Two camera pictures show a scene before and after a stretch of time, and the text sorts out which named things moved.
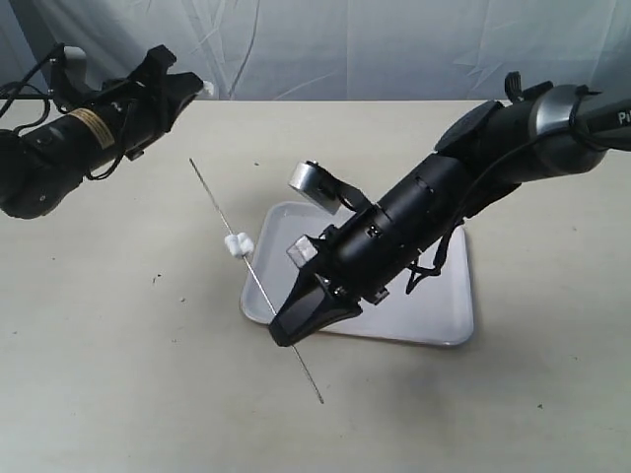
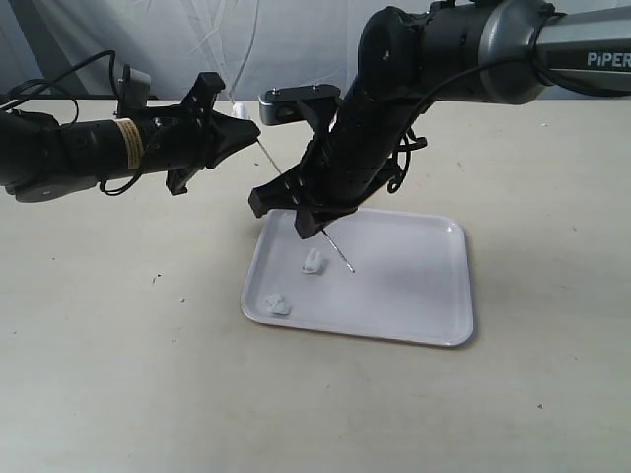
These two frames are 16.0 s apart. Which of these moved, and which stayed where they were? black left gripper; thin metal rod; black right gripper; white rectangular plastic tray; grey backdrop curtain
Moved: thin metal rod; black right gripper; black left gripper
Stayed: white rectangular plastic tray; grey backdrop curtain
